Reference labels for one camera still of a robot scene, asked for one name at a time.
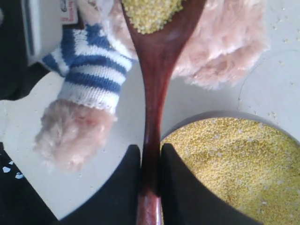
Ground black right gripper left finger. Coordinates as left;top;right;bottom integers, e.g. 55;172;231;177
58;145;141;225

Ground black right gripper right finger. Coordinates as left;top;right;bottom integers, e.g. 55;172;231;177
160;143;259;225

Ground pink teddy bear striped sweater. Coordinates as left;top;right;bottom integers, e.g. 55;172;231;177
34;0;268;171

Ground dark red wooden spoon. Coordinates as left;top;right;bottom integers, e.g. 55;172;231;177
125;0;206;225

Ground metal bowl of yellow millet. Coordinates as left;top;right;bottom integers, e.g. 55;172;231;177
162;111;300;225

